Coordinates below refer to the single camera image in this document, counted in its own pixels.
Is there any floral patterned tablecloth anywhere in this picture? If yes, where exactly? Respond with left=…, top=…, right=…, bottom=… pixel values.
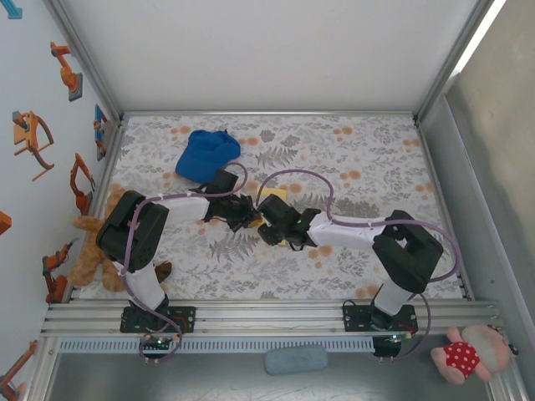
left=79, top=114, right=469, bottom=301

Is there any blue baseball cap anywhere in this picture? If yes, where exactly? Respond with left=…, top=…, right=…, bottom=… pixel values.
left=174, top=129, right=242, bottom=185

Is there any grey-blue sponge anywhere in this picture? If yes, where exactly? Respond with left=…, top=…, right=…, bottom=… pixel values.
left=263, top=344, right=329, bottom=377

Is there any small controller board with LED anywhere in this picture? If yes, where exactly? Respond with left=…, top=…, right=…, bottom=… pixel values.
left=373, top=332, right=411, bottom=359
left=140, top=333, right=176, bottom=351

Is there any blue orange machine sticker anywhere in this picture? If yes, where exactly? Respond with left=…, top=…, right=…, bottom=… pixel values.
left=92, top=104, right=109, bottom=162

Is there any brown teddy bear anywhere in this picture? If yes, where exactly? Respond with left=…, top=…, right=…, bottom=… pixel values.
left=66, top=183, right=173, bottom=293

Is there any pink plush toy dotted dress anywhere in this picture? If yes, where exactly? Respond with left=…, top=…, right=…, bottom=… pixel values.
left=430, top=324, right=521, bottom=385

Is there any orange claw gripper sticker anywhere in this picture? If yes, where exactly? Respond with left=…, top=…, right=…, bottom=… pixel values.
left=11, top=110, right=56, bottom=183

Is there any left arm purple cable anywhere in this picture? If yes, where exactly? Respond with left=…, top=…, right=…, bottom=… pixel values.
left=120, top=161, right=248, bottom=365

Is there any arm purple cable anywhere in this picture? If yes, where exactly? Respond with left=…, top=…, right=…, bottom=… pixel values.
left=253, top=169, right=461, bottom=363
left=120, top=161, right=248, bottom=365

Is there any wide aluminium mounting rail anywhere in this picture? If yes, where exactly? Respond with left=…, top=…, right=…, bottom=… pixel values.
left=39, top=298, right=502, bottom=338

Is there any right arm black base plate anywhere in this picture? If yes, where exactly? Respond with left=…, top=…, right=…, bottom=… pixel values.
left=341, top=304, right=419, bottom=334

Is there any thin aluminium frame rail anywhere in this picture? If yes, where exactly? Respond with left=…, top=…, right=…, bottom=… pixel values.
left=120, top=109, right=419, bottom=120

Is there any white slotted cable duct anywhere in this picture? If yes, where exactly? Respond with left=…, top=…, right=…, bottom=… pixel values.
left=56, top=337, right=375, bottom=354

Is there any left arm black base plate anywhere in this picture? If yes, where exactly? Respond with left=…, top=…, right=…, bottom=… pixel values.
left=120, top=306, right=197, bottom=334

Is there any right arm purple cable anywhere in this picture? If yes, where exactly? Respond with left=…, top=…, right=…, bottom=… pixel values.
left=253, top=169, right=461, bottom=363

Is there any aluminium frame post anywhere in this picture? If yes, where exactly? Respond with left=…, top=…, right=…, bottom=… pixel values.
left=43, top=0, right=126, bottom=122
left=413, top=0, right=502, bottom=122

